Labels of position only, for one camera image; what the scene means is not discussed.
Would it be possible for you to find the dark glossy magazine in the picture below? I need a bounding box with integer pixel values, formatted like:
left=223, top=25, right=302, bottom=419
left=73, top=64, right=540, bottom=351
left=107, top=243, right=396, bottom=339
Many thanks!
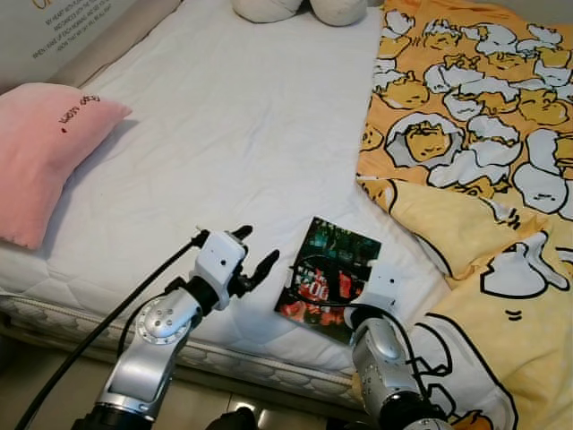
left=275, top=217, right=383, bottom=346

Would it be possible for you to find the white quilted mattress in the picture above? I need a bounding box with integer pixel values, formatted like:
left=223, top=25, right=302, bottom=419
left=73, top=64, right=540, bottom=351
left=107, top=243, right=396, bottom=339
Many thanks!
left=0, top=0, right=449, bottom=382

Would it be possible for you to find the black left robot foot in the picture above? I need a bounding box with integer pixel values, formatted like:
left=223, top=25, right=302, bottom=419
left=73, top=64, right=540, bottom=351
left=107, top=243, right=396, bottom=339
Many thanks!
left=206, top=408, right=261, bottom=430

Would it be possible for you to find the pink pillow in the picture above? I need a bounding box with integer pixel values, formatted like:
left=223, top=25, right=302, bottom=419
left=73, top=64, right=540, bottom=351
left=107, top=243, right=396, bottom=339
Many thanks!
left=0, top=82, right=133, bottom=250

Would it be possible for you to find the white plush cushion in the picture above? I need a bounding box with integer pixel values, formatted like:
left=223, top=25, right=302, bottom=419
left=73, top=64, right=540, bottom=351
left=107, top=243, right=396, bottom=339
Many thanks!
left=309, top=0, right=369, bottom=27
left=233, top=0, right=303, bottom=24

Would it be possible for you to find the yellow cartoon egg blanket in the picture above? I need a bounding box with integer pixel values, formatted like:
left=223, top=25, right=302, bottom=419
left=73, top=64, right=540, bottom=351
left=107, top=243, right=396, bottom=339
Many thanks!
left=354, top=0, right=573, bottom=430

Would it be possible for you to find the headboard with printed text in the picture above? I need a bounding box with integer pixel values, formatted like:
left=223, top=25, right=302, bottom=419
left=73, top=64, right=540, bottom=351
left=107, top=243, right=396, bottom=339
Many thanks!
left=0, top=0, right=180, bottom=93

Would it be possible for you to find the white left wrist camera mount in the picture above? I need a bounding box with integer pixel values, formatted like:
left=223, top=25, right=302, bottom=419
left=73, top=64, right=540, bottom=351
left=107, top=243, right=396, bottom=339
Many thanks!
left=192, top=230, right=248, bottom=289

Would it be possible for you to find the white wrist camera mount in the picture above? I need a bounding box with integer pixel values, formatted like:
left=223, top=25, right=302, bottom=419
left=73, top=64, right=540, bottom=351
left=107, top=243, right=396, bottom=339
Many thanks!
left=364, top=260, right=402, bottom=312
left=192, top=230, right=248, bottom=289

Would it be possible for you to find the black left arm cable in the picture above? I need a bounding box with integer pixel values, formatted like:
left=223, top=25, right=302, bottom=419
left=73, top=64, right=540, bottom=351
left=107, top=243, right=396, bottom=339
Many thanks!
left=16, top=235, right=205, bottom=430

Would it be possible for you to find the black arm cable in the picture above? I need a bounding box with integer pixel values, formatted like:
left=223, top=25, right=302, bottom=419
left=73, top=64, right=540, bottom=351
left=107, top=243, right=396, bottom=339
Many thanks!
left=16, top=235, right=205, bottom=430
left=291, top=260, right=422, bottom=395

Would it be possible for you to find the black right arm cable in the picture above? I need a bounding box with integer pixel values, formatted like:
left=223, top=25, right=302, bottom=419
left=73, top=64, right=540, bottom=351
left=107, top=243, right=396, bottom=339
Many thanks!
left=291, top=260, right=422, bottom=395

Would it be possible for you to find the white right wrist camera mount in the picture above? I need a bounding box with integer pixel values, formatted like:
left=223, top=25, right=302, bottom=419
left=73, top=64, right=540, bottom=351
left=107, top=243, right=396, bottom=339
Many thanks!
left=364, top=260, right=402, bottom=312

